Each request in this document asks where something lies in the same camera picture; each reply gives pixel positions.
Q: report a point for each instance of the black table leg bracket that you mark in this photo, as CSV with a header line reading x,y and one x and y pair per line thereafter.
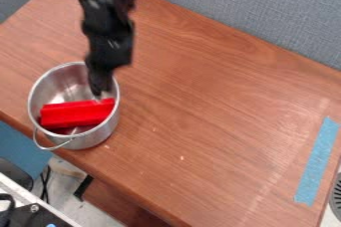
x,y
83,187

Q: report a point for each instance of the stainless steel pot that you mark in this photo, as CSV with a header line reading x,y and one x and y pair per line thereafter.
x,y
61,86

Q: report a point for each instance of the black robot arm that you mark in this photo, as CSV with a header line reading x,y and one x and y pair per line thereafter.
x,y
123,6

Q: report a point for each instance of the blue tape strip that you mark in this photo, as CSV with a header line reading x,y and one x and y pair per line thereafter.
x,y
317,162

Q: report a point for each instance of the red block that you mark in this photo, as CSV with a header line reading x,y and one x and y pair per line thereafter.
x,y
76,113

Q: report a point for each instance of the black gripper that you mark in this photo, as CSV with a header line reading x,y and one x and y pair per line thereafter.
x,y
109,31

